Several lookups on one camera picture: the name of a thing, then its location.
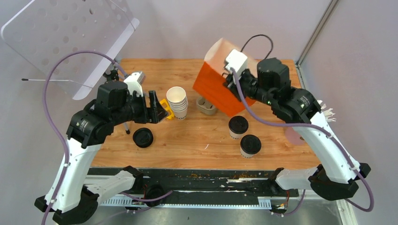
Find yellow plastic triangle holder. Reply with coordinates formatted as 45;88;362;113
160;98;175;120

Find stack of white paper cups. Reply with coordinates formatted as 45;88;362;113
166;86;188;120

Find stacked pulp cup carriers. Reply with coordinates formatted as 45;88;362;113
196;97;217;115

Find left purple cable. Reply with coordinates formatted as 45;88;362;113
41;50;129;225

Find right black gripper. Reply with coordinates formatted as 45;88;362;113
224;65;276;105

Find clear perforated acrylic panel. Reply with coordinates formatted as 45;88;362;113
1;0;140;100

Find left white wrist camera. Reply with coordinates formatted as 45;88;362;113
123;71;145;97

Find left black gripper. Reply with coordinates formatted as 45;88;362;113
112;90;169;126

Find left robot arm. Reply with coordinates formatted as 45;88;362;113
35;81;167;225

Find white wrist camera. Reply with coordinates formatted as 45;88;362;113
123;71;145;97
224;49;248;75

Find pink cup of wrapped straws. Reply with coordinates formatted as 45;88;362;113
283;100;336;145

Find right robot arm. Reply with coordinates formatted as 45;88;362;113
224;57;371;201

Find black coffee cup lid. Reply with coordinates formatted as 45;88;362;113
228;116;249;134

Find white tripod stand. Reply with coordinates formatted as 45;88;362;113
103;69;130;135

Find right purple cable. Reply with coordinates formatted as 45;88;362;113
231;69;375;213

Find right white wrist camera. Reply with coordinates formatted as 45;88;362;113
224;49;248;75

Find orange paper bag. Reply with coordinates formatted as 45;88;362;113
192;38;245;117

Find purple cable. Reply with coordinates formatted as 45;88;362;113
231;69;375;213
41;50;129;225

